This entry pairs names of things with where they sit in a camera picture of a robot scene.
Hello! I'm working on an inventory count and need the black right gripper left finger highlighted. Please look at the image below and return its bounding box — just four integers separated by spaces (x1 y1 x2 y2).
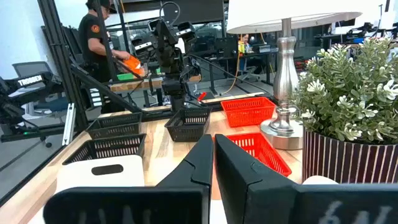
43 134 214 224

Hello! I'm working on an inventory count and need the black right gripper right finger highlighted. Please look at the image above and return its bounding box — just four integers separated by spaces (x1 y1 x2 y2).
215 134 398 224

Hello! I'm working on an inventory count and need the red plastic mesh basket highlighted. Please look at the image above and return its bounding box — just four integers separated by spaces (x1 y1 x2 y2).
226 132 293 178
220 96 277 128

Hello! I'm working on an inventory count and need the black plastic mesh basket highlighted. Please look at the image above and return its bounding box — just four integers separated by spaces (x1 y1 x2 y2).
85 112 144 140
164 107 213 143
62 133 147 166

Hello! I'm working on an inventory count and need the white plastic bin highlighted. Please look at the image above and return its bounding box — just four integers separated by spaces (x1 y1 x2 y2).
27 154 339 224

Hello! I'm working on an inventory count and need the wooden workbench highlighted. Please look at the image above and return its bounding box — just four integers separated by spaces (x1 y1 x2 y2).
109 73 203 108

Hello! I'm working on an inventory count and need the silver table lamp white shade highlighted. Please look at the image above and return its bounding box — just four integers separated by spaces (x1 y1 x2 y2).
226 0 363 151

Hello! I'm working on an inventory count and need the potted plant ribbed pot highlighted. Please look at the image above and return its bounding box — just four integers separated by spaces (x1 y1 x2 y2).
290 36 398 185

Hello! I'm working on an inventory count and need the green flat item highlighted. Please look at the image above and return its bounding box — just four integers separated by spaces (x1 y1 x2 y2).
116 72 135 82

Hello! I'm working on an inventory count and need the orange plastic item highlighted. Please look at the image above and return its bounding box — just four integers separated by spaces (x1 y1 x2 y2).
122 55 146 77

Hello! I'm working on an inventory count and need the black background desk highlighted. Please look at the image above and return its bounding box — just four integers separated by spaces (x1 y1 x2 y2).
198 46 280 94

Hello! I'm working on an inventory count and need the person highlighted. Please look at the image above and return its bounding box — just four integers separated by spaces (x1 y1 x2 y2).
77 0 132 84
238 33 254 54

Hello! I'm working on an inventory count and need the grey office chair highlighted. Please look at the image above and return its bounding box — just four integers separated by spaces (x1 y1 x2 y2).
12 60 70 119

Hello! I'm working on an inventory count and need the silver aluminium rail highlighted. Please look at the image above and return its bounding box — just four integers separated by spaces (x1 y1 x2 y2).
62 102 76 147

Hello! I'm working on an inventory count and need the yellow hanging cable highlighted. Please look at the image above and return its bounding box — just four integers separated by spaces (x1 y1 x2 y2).
220 32 244 96

